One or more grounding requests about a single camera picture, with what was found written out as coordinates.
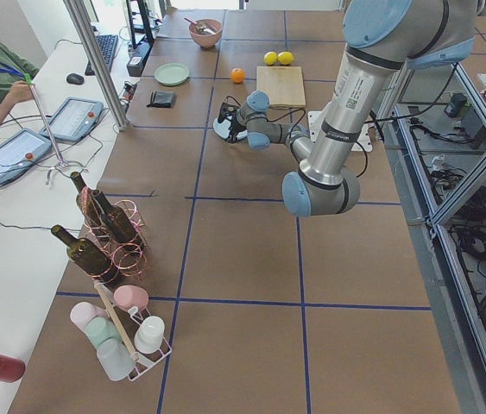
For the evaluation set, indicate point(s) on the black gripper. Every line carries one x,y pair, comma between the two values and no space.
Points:
235,125

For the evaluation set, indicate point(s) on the pale blue plate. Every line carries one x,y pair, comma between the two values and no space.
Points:
223,129

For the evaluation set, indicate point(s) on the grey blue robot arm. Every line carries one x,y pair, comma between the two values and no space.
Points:
381,37

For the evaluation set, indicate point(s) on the pale green plate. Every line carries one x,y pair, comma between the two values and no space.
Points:
172,74

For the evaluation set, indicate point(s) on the orange mandarin fruit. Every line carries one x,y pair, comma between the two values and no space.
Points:
237,75

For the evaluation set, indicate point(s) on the bamboo cutting board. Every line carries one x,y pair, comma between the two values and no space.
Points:
284,86

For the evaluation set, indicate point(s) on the folded grey cloth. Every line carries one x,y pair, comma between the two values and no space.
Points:
161,99

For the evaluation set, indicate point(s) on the lower yellow lemon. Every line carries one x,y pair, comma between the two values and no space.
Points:
270,58

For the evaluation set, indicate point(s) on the yellow lemon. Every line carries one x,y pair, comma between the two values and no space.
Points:
270,58
285,58

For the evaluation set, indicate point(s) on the upper yellow lemon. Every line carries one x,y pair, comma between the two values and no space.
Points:
285,58

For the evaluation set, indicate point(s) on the pink bowl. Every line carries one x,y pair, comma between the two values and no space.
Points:
207,40

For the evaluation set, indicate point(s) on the metal scoop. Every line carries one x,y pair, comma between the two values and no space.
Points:
202,27

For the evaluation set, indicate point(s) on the upper dark wine bottle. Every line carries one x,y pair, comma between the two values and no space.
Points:
116,220

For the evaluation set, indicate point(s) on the dark wine bottle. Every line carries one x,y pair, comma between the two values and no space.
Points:
89,257
87,206
116,220

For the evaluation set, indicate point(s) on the black keyboard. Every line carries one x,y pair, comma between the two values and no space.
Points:
108,45

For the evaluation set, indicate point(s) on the far teach pendant tablet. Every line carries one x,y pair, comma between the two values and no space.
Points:
74,119

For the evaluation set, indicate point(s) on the teach pendant tablet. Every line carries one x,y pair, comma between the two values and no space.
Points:
20,152
74,119

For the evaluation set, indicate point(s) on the black computer mouse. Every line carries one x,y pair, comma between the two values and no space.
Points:
75,79

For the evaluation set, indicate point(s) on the metal stand rod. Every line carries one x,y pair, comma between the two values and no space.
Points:
62,163

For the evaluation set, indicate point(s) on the lower dark wine bottle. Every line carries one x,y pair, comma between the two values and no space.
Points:
89,257

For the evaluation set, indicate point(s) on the white cup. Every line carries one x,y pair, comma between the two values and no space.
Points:
149,335

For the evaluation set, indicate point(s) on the near teach pendant tablet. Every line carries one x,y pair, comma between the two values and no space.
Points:
20,152

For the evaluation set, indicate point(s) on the light pink cup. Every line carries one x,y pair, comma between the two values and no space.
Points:
83,312

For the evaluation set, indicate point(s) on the mint green cup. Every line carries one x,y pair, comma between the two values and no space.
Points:
100,329

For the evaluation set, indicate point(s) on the pale grey cup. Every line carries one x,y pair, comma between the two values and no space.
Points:
115,359

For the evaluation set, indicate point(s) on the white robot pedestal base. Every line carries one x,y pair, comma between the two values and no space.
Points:
315,119

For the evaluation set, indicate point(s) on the copper wire bottle rack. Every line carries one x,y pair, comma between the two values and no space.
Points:
127,261

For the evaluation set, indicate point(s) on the aluminium frame post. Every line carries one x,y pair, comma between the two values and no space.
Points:
82,24

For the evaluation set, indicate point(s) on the wooden rack handle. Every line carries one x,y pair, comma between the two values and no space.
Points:
115,319

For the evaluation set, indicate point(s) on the white wire cup rack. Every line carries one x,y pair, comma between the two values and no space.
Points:
146,362

